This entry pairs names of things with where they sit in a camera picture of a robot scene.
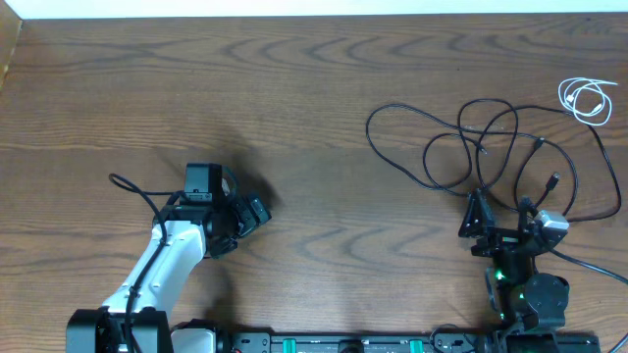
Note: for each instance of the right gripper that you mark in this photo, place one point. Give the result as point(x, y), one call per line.
point(507, 240)

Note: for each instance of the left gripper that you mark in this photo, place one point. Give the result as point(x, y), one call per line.
point(249, 221)

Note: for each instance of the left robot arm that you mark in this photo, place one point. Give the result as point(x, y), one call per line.
point(204, 220)

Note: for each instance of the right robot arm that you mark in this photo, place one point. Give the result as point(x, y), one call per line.
point(531, 304)

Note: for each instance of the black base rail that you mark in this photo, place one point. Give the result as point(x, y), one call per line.
point(382, 343)

